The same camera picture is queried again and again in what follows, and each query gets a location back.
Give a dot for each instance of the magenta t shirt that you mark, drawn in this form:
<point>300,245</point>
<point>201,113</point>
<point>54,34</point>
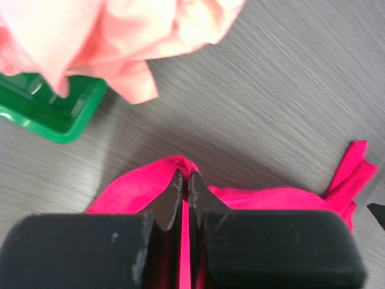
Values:
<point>133,191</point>

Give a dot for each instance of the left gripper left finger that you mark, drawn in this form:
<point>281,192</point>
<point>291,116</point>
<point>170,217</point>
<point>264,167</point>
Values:
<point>98,250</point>

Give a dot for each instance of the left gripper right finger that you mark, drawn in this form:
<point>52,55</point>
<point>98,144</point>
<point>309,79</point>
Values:
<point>268,248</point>

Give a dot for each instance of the green plastic bin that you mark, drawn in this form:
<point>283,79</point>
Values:
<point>27,100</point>

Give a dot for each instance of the salmon pink t shirt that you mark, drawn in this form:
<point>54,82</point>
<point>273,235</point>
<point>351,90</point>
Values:
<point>110,40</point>

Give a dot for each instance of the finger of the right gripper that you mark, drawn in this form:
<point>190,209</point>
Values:
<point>378,211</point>

